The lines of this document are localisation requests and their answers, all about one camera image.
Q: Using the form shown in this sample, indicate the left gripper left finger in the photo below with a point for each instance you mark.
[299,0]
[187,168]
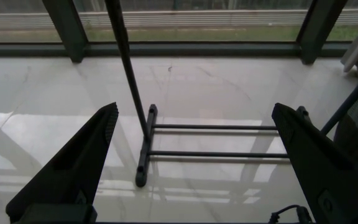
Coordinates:
[70,168]

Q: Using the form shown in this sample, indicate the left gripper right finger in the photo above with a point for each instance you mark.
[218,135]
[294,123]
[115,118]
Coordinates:
[325,174]

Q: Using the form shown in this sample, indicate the black clothes rack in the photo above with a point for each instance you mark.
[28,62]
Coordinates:
[146,149]

